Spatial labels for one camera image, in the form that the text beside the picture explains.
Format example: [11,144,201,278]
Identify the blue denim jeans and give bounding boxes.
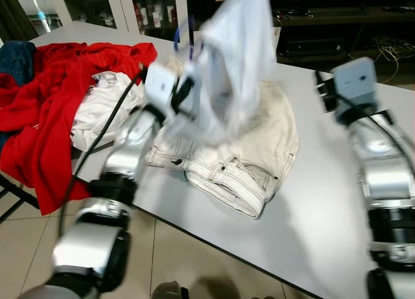
[0,41,36,86]

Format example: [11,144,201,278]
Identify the plain red garment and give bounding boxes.
[36,43,158,86]

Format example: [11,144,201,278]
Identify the tangled white cables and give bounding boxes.
[373,36,415,69]

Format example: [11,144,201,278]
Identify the cream denim trousers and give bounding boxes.
[146,56,301,220]

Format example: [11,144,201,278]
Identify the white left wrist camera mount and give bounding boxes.
[144,66,179,108]

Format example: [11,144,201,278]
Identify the dark grey curtain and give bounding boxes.
[0,0,36,43]

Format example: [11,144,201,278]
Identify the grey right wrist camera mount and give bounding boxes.
[331,57,378,107]

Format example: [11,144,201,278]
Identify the white glass door cabinet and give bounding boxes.
[55,0,192,40]

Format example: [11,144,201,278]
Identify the pale teal plastic object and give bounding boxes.
[26,0,53,30]

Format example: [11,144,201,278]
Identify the red polo shirt white trim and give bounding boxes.
[0,72,95,215]

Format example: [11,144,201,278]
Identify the white polo with blue badge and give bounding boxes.
[175,0,276,144]

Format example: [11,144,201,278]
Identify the black TV stand white drawer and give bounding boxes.
[185,0,415,73]

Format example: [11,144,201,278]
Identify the white table black legs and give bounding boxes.
[0,21,415,299]

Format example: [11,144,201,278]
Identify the white collared shirt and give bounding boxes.
[70,71,147,152]

